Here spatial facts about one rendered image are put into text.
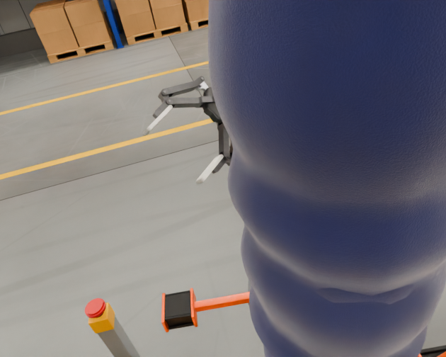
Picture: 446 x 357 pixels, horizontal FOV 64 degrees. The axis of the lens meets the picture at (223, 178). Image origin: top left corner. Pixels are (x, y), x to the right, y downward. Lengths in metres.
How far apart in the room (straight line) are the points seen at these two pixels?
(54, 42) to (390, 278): 7.57
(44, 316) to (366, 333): 2.62
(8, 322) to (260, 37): 2.90
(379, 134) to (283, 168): 0.07
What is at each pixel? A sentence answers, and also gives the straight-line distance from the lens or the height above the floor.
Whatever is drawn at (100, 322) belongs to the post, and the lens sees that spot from 1.39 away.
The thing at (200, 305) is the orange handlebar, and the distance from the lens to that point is 0.99.
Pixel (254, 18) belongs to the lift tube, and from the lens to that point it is 0.23.
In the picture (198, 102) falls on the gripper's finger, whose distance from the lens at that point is 0.72.
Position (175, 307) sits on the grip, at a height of 1.26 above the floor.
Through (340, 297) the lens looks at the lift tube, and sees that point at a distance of 0.36.
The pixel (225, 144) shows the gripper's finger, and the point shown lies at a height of 1.68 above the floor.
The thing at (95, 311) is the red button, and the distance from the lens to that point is 1.36.
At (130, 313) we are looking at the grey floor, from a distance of 2.61.
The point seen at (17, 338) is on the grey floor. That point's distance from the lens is 2.90.
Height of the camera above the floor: 2.07
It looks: 38 degrees down
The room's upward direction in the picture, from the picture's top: 11 degrees counter-clockwise
